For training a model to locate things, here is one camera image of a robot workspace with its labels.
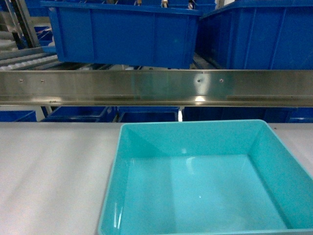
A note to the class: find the teal plastic bin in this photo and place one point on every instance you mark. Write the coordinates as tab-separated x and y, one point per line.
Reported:
233	177

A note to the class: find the blue bin lower centre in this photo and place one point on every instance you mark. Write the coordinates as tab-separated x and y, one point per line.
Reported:
135	114

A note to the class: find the large blue bin centre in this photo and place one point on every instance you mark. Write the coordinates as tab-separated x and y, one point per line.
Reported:
149	36

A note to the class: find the large blue bin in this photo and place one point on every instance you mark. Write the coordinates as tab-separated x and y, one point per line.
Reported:
149	36
258	35

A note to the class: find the blue bin lower left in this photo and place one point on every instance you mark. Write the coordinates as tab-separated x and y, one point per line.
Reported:
82	114

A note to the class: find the large blue bin right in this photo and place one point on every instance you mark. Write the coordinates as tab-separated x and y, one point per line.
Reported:
258	35

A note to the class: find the grey roller conveyor track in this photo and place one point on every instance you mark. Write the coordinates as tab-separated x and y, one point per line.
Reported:
26	58

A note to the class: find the steel shelf front rail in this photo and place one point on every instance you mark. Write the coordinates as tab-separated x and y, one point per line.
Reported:
262	88

